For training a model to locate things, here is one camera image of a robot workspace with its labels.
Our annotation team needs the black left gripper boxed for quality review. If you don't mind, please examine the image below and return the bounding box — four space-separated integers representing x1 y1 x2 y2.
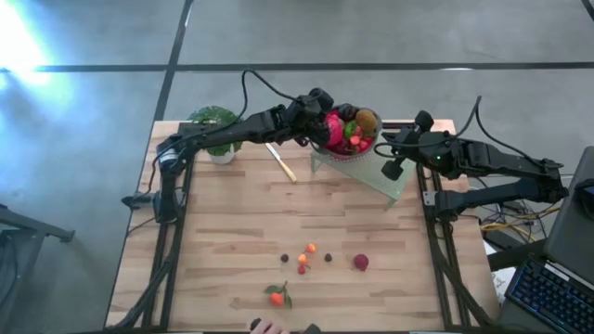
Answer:
283 95 333 148

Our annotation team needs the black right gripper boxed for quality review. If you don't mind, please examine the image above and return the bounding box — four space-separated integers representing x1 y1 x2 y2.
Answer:
381 129 461 183

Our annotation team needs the large bright red fruit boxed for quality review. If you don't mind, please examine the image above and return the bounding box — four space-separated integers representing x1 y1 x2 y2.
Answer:
324 113 344 148

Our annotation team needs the red colander with grey rim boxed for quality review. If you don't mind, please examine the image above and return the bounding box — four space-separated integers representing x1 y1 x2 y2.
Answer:
309 104 384 162

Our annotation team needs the dark purple plum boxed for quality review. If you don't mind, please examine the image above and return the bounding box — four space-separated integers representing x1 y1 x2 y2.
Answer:
337 102 358 122

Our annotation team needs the brown kiwi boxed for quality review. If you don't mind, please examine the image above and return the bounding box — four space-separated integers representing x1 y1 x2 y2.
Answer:
355 109 379 133

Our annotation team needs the orange tangerine with green leaves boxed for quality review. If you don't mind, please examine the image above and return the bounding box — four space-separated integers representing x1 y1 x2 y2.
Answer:
264 280 294 311

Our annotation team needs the green perforated metal shelf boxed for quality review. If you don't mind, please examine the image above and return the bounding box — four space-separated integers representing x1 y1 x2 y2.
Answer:
310 136 418 210

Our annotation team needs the green plant in white pot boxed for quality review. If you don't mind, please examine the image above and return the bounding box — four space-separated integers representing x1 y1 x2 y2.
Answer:
187 105 245 166

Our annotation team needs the laptop with lit keyboard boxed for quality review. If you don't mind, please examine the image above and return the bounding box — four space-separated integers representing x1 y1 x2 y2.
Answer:
496 146 594 334

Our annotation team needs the grey metal cart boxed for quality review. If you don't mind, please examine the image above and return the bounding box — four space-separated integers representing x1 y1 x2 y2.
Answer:
0 202 76 334

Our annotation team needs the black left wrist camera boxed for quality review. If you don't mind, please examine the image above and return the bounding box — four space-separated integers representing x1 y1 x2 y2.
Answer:
306 86 335 111

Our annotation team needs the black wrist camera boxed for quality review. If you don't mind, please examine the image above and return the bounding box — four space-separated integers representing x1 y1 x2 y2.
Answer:
306 86 335 111
413 109 435 135

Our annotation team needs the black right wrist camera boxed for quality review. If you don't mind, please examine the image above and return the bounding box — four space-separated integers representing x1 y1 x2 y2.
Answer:
413 109 435 135

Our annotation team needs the white knife with wooden handle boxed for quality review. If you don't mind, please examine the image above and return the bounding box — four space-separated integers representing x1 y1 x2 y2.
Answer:
264 142 298 184

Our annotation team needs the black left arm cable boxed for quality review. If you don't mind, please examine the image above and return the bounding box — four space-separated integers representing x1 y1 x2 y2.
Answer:
239 68 321 122

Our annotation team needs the yellow cable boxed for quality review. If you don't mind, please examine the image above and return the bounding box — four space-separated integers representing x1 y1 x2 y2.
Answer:
480 208 562 233

